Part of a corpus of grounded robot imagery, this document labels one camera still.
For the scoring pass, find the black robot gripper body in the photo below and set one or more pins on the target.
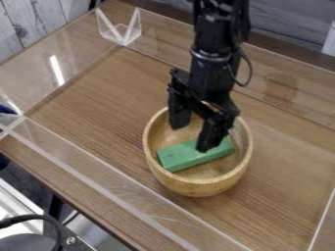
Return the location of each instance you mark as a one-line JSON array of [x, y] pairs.
[[208, 83]]

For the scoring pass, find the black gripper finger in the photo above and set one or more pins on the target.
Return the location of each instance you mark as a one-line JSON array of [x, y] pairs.
[[179, 111], [213, 131]]

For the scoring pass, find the green rectangular block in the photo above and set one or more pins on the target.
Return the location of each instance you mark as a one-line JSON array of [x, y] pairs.
[[181, 156]]

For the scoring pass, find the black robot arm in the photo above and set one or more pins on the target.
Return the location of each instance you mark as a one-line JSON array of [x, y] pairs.
[[221, 27]]

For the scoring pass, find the light wooden bowl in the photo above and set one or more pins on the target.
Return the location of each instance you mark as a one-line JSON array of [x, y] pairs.
[[205, 179]]

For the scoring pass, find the white object at right edge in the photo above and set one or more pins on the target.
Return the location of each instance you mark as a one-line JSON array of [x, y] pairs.
[[328, 46]]

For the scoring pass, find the black table leg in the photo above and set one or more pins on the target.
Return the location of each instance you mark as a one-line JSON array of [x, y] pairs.
[[54, 207]]

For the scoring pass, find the clear acrylic tray wall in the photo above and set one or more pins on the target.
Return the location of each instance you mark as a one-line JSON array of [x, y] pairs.
[[82, 95]]

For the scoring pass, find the clear acrylic corner bracket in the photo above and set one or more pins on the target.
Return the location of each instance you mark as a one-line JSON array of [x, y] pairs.
[[120, 34]]

